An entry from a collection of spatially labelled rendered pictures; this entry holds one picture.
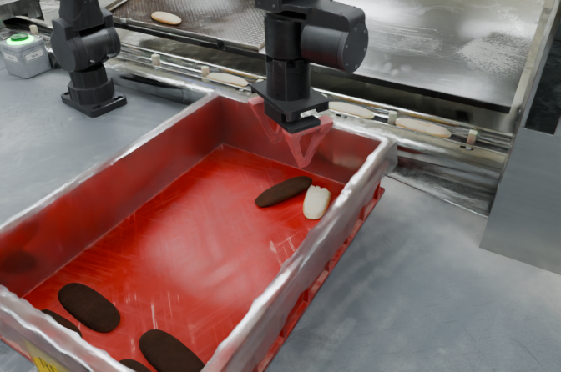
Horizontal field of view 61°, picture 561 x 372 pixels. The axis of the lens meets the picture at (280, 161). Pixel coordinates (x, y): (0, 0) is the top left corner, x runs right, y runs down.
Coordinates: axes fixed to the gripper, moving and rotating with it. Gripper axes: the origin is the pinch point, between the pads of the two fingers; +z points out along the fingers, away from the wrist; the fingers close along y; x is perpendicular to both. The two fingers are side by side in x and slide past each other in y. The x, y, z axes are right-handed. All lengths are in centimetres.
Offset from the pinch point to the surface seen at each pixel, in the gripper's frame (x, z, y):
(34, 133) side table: -31, 8, -41
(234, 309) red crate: -16.7, 8.6, 14.6
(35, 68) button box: -27, 5, -69
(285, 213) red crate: -2.6, 8.5, 3.1
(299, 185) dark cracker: 1.4, 6.8, 0.4
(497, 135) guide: 37.2, 5.9, 7.7
